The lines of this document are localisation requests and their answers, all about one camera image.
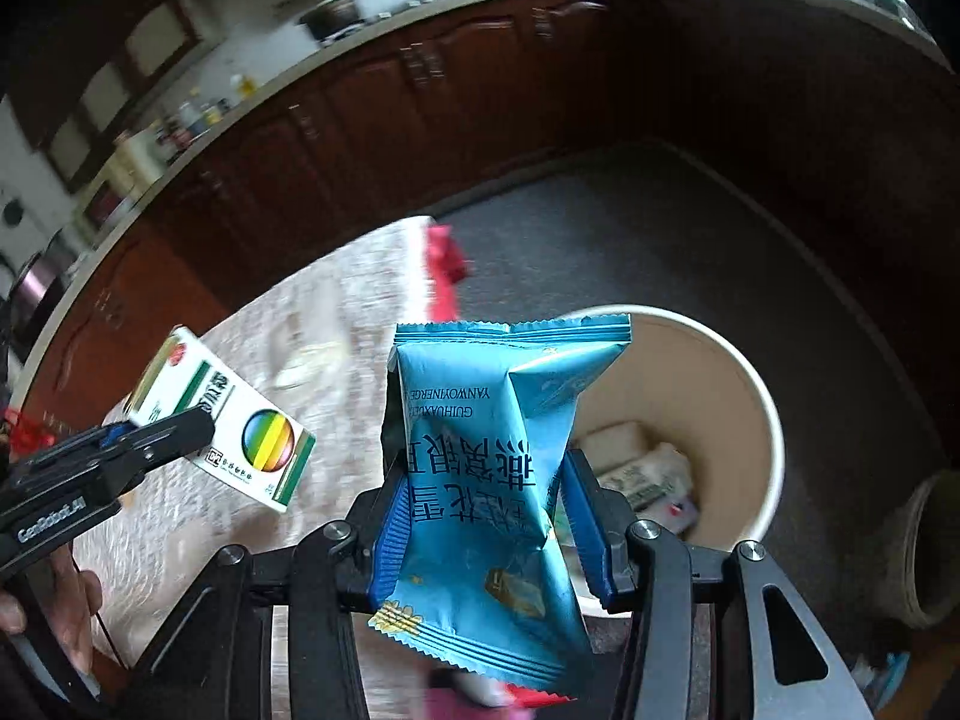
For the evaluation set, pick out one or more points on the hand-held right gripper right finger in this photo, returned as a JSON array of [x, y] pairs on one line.
[[592, 532]]

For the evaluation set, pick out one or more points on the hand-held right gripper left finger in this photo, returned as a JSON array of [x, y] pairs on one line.
[[386, 540]]

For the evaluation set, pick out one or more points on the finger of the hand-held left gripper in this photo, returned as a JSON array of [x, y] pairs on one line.
[[172, 436]]

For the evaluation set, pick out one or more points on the green white snack packet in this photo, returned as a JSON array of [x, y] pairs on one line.
[[652, 478]]

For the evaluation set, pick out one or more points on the green white medicine box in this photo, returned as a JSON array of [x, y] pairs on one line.
[[266, 441]]

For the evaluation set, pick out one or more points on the blue snack packet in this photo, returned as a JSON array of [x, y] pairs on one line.
[[465, 465]]

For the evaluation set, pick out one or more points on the paper bucket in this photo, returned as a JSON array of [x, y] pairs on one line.
[[712, 390]]

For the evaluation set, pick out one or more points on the person's left hand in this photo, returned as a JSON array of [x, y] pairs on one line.
[[71, 615]]

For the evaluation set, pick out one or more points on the red tassel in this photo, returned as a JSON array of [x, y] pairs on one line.
[[26, 431]]

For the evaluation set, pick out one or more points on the clear plastic bag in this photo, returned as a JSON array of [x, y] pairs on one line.
[[307, 366]]

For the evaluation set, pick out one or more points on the red wrapper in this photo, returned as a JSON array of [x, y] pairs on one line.
[[529, 696]]

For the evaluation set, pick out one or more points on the pink rice cooker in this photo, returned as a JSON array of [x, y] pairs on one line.
[[34, 283]]

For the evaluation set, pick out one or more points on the black hanging utensil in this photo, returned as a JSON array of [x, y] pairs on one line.
[[11, 214]]

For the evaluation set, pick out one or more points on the red packet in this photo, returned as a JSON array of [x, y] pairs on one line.
[[444, 270]]

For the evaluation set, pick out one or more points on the row of seasoning bottles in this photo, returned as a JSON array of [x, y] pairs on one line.
[[191, 120]]

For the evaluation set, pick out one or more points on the white kitchen countertop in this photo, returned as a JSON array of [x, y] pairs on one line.
[[247, 101]]

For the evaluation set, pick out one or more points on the yellow bottle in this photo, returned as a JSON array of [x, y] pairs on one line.
[[240, 87]]

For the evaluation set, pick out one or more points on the brown kitchen base cabinets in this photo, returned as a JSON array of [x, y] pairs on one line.
[[450, 127]]

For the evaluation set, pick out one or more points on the metal cooking pot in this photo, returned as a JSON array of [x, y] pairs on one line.
[[330, 13]]

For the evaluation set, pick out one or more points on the brown wall cabinets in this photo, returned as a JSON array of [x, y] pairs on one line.
[[112, 67]]

